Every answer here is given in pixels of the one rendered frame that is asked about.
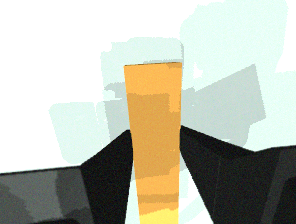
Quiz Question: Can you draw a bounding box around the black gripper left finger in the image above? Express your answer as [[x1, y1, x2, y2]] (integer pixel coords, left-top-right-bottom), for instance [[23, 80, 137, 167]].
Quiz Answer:
[[0, 129, 133, 224]]

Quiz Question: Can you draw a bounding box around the yellow bar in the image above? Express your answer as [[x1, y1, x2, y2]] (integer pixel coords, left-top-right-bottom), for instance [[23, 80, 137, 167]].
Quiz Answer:
[[123, 62, 182, 224]]

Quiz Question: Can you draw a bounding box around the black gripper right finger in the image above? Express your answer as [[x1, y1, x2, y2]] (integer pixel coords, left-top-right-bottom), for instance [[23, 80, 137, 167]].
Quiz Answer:
[[179, 125, 296, 224]]

